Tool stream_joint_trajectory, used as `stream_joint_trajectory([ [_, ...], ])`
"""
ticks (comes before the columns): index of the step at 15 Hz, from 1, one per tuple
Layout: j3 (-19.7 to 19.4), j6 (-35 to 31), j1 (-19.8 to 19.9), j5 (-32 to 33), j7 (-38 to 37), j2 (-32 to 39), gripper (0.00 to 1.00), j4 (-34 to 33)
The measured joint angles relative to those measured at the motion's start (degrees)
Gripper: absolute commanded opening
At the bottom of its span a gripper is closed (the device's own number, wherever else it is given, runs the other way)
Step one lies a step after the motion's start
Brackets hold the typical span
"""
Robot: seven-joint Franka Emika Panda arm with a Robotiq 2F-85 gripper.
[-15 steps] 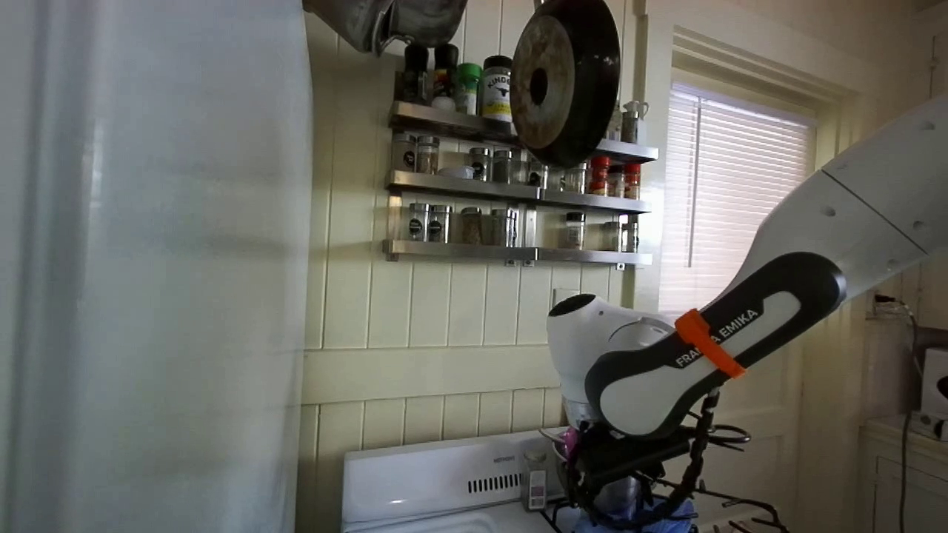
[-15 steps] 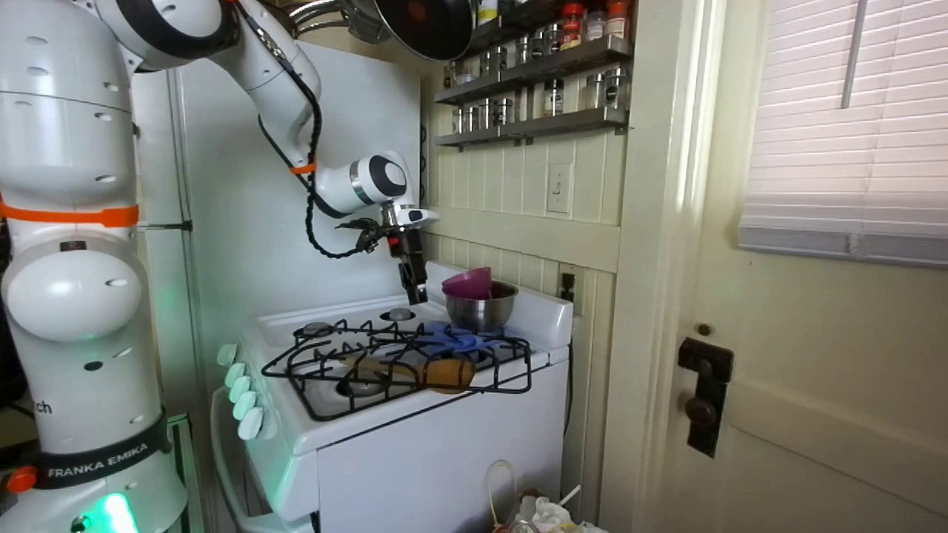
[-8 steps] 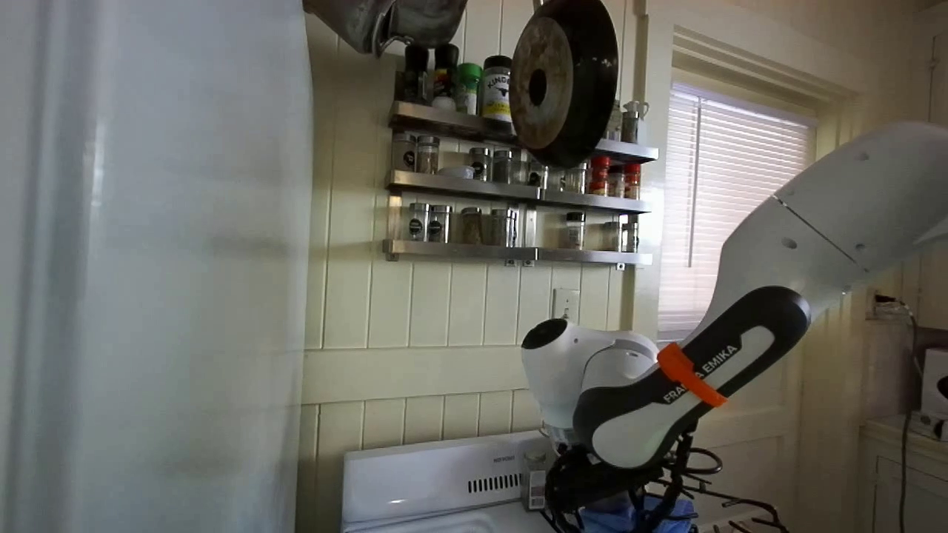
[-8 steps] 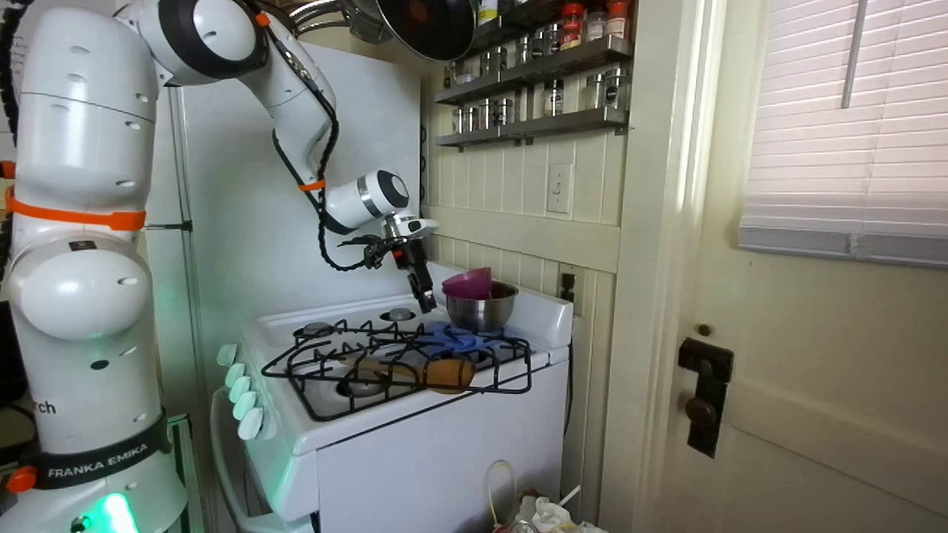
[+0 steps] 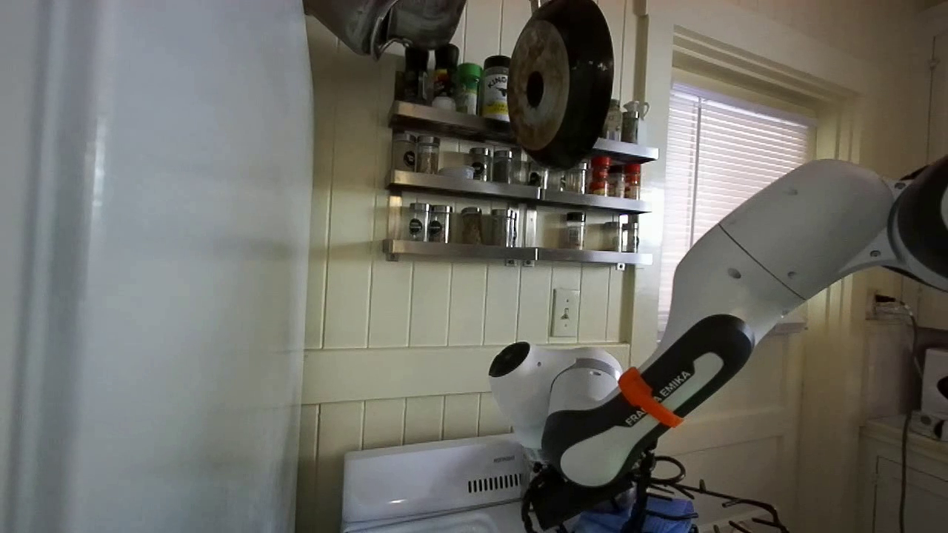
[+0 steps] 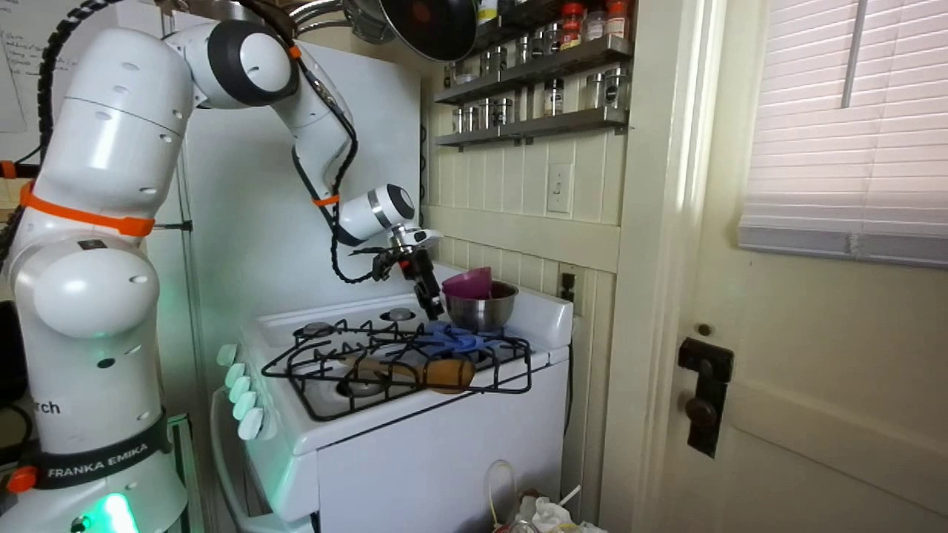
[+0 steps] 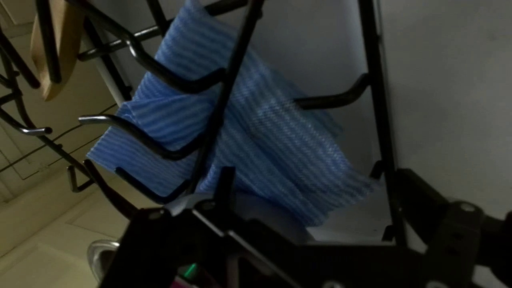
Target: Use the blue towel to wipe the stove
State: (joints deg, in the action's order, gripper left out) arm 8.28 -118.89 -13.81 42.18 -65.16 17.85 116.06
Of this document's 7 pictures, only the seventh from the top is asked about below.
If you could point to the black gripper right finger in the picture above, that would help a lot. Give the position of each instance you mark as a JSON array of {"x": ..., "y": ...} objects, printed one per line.
[{"x": 464, "y": 240}]

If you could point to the black stove grate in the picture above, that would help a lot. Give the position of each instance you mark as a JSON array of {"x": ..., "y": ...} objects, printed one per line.
[{"x": 379, "y": 106}]

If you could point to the white gas stove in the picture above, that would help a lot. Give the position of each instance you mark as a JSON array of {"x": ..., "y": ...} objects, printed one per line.
[{"x": 453, "y": 80}]

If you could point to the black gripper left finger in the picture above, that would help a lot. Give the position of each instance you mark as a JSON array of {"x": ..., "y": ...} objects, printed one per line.
[{"x": 160, "y": 250}]

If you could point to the wooden utensil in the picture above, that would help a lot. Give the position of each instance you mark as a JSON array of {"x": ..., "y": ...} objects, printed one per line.
[{"x": 69, "y": 32}]

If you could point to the blue striped towel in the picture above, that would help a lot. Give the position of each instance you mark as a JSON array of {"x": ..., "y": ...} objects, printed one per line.
[{"x": 266, "y": 138}]

